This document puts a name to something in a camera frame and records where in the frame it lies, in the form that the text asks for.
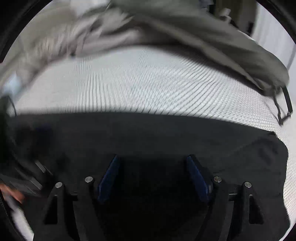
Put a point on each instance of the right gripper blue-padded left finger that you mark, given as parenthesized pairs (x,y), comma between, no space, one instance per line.
(76,216)

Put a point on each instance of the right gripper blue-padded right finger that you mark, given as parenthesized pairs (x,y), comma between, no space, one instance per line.
(229,211)

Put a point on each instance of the black pants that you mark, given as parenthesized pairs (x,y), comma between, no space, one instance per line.
(152,195)

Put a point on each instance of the person's left hand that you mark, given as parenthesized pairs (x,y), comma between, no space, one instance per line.
(7,191)

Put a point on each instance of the light blue pillow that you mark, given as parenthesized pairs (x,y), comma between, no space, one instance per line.
(12,86)

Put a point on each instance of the beige crumpled blanket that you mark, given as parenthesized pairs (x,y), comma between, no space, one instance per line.
(99,29)

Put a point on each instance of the white honeycomb mattress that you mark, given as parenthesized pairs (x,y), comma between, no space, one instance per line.
(156,80)

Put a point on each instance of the dark grey sleeping bag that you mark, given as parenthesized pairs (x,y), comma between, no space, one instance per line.
(187,23)

